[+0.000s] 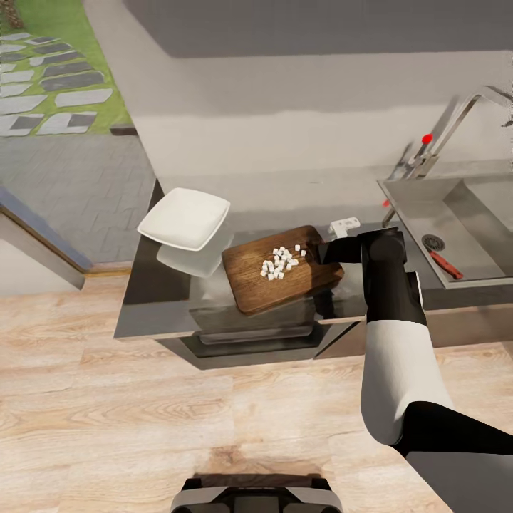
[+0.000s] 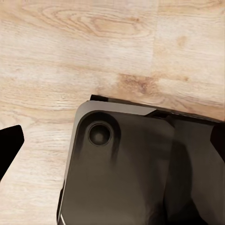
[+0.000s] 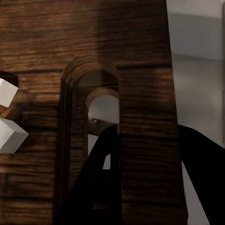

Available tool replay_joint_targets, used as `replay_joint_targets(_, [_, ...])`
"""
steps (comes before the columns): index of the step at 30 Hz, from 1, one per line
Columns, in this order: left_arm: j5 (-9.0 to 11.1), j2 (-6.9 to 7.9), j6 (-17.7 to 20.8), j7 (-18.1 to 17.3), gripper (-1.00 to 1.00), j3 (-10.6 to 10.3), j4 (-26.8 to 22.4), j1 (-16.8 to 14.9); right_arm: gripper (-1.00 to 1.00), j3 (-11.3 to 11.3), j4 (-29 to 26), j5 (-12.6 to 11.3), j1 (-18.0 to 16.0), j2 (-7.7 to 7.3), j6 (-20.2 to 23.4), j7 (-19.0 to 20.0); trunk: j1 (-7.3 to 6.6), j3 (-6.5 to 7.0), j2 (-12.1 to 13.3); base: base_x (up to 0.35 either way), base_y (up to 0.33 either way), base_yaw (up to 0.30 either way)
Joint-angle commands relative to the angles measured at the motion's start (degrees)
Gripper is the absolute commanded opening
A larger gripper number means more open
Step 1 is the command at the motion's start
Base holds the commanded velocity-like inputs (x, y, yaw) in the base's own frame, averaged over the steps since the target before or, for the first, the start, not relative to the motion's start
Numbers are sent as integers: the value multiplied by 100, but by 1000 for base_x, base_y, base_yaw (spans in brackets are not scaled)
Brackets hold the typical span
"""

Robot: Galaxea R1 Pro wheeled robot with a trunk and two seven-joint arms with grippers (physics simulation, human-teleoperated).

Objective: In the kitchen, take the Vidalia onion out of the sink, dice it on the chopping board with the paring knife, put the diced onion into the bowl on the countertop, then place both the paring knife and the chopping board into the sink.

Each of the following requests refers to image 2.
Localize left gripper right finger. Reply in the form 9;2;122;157
210;124;225;162

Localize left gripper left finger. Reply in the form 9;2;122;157
0;125;24;181

